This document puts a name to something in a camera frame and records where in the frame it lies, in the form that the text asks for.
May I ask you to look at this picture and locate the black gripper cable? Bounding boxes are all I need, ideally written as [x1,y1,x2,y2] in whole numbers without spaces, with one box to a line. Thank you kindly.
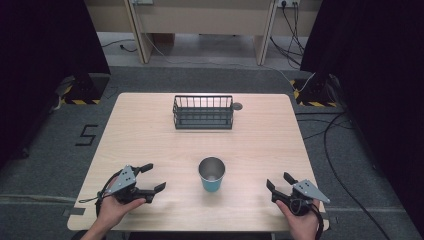
[311,199,326,240]
[94,168,125,218]

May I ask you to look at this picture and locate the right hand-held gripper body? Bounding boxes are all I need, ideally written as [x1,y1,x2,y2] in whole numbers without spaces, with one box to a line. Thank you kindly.
[279,179,332,217]

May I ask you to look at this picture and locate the black plugged cable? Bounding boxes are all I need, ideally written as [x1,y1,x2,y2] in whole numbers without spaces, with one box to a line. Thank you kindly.
[269,1,306,68]

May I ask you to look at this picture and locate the person's left hand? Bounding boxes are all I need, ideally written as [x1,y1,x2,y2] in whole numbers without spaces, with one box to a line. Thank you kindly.
[95,176,147,232]

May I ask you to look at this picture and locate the grey tape strip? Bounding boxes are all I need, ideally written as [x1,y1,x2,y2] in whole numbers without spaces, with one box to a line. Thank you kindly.
[62,206,87,217]

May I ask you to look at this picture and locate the blue cup with metal inside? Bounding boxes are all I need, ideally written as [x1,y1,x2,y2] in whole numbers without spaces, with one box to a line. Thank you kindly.
[198,156,227,193]

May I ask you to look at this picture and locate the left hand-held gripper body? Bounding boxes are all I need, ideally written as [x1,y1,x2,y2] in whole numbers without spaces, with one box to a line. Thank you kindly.
[105,164,155,205]

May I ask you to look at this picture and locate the person's right hand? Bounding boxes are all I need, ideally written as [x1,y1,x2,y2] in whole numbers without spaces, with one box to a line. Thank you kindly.
[275,198,322,240]

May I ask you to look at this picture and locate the black wire basket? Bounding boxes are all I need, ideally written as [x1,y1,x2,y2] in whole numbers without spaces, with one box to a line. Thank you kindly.
[172,95,235,131]

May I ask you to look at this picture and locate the black stand base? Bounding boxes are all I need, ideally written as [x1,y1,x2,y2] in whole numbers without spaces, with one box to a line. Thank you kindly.
[62,73,111,106]
[289,73,338,108]

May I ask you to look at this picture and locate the black curtain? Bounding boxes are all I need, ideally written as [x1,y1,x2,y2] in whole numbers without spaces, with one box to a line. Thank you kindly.
[0,0,112,169]
[299,0,424,236]

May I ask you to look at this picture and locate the long black floor cable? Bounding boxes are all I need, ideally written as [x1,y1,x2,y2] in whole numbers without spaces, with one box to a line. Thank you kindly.
[322,111,393,240]

